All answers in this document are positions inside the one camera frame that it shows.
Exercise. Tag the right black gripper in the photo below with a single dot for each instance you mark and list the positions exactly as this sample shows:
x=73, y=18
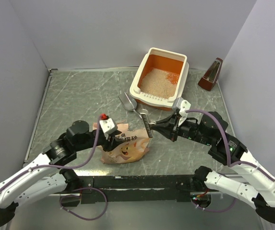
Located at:
x=172, y=122

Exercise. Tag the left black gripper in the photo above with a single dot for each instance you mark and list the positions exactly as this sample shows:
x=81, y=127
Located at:
x=108, y=144

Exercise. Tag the peach cat litter bag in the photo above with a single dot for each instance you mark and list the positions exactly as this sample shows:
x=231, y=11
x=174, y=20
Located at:
x=132, y=149

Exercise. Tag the metal litter scoop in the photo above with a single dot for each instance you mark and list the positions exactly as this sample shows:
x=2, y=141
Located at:
x=129, y=103

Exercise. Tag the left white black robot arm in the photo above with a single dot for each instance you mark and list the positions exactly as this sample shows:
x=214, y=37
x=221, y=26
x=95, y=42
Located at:
x=49, y=172

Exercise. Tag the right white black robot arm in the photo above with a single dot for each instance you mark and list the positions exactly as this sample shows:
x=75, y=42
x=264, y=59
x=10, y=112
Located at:
x=258, y=190

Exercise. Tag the beige litter granules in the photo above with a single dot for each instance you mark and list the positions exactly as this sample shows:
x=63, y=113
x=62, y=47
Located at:
x=160, y=83

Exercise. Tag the white orange litter box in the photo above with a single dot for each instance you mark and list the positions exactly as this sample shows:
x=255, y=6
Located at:
x=165, y=60

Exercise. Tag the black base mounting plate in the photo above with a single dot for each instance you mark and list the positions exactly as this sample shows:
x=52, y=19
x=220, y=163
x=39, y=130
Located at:
x=140, y=188

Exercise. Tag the brown wooden metronome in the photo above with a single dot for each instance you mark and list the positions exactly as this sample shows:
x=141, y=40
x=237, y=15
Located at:
x=209, y=79

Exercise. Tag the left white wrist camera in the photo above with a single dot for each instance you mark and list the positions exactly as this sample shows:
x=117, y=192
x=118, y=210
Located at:
x=107, y=124

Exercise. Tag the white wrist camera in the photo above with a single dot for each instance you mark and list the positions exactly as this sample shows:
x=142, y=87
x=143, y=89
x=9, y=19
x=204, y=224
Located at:
x=107, y=124
x=180, y=106

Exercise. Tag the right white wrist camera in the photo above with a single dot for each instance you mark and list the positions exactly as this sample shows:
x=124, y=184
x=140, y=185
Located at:
x=180, y=106

